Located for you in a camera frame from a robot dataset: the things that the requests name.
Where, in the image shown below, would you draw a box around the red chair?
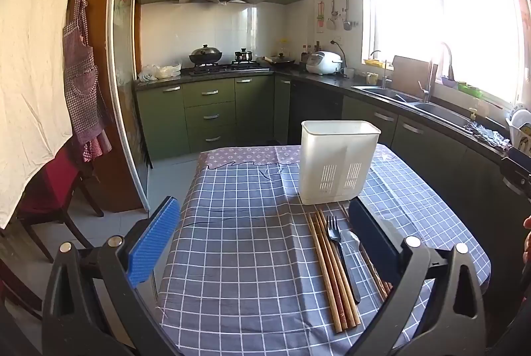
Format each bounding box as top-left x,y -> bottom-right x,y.
17,140 -> 104,263

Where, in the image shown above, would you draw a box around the white plastic utensil holder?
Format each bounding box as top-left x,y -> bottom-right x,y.
299,120 -> 381,206

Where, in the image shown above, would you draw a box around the black dishwasher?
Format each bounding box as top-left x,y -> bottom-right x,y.
289,81 -> 344,145

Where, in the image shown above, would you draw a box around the person's right hand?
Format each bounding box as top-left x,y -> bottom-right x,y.
522,215 -> 531,263

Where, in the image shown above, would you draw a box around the frying pan with lid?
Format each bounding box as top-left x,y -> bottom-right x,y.
265,53 -> 296,66

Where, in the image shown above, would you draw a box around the blue checked tablecloth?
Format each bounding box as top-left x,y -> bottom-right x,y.
155,144 -> 492,356

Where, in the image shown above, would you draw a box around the grey dish cloth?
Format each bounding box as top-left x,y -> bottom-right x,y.
465,121 -> 511,149

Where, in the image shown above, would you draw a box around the black wok with lid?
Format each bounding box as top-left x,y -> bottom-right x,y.
189,44 -> 223,66

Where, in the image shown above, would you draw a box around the white dish rack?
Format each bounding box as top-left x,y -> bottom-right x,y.
505,103 -> 531,157

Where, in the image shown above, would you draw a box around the green lower kitchen cabinets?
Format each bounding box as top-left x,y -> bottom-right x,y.
136,74 -> 504,240

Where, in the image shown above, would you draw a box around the dark wooden chair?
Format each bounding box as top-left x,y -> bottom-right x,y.
0,256 -> 44,319

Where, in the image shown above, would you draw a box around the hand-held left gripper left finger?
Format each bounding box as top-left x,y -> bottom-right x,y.
41,196 -> 183,356

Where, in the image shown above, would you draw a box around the steel double sink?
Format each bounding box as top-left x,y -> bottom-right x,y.
352,85 -> 474,133

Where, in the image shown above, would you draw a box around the black fork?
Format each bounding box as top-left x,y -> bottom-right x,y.
326,215 -> 361,304

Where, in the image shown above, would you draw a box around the white rice cooker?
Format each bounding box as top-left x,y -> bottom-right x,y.
306,51 -> 344,75

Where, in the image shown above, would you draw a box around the dark kitchen countertop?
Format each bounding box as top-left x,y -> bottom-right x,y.
135,65 -> 511,151

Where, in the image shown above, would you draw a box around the white plastic bags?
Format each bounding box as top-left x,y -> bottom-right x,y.
139,63 -> 182,80

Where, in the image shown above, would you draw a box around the checked apron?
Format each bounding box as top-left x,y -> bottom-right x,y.
62,0 -> 113,162

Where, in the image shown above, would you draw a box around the kitchen window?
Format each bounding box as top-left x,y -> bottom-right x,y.
359,0 -> 531,103

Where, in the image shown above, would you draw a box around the small curved faucet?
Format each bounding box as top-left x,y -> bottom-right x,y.
371,50 -> 393,89

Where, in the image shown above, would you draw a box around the brown cutting board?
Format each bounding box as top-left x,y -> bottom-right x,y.
390,55 -> 436,95

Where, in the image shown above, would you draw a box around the grey patterned tablecloth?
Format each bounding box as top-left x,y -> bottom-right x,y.
196,144 -> 399,174

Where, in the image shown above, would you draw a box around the steel sink faucet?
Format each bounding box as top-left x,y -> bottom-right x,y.
419,58 -> 438,101

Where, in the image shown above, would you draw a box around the silver spoon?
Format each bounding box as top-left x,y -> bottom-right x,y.
339,228 -> 376,282

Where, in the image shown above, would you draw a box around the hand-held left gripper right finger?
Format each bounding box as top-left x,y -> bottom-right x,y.
347,198 -> 488,356

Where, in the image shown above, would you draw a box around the gas stove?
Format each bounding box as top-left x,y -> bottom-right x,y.
191,63 -> 270,74

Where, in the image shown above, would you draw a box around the sliding glass door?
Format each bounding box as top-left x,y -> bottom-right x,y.
107,0 -> 150,211

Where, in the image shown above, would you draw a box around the green tray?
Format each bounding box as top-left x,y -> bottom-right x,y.
456,82 -> 484,97

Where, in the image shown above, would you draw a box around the white hanging sheet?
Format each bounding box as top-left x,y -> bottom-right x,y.
0,0 -> 90,230

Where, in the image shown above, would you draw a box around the wooden chopstick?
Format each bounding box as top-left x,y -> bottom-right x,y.
311,212 -> 350,332
307,214 -> 343,334
363,252 -> 393,296
340,207 -> 388,302
319,208 -> 362,326
316,209 -> 356,329

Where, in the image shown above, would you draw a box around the gooseneck faucet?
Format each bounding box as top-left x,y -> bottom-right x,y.
440,42 -> 455,80

